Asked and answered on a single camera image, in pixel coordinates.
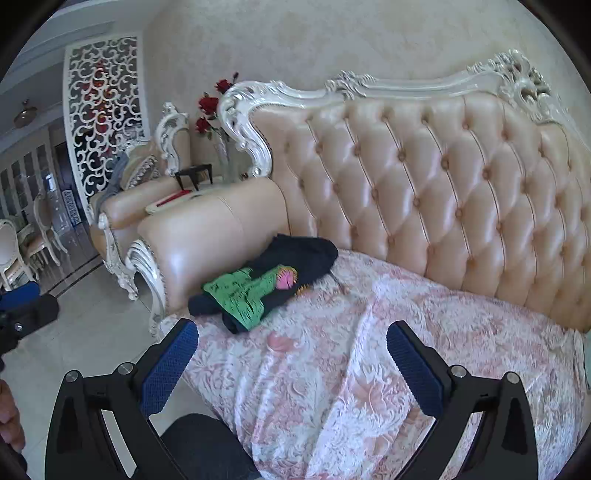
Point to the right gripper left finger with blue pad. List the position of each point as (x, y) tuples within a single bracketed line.
[(161, 366)]

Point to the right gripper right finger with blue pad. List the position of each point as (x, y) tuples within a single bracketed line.
[(424, 370)]

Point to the dark navy graphic sweatshirt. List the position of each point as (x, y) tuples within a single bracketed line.
[(244, 297)]

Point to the person's left hand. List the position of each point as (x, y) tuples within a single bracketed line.
[(11, 429)]

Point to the white dining chair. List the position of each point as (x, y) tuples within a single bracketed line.
[(12, 263)]

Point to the person's dark trouser knee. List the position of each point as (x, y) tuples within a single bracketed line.
[(194, 446)]

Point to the pink white floral blanket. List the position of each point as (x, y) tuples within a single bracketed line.
[(313, 393)]

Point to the grey garment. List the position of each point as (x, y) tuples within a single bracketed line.
[(581, 349)]

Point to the beige leather armchair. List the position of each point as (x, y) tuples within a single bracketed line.
[(144, 173)]

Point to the black small stand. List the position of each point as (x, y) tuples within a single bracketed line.
[(193, 174)]

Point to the beige tufted leather sofa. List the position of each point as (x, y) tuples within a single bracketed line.
[(479, 181)]

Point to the white carved lattice screen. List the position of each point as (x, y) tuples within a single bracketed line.
[(104, 105)]

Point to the red roses in vase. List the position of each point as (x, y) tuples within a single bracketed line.
[(208, 125)]

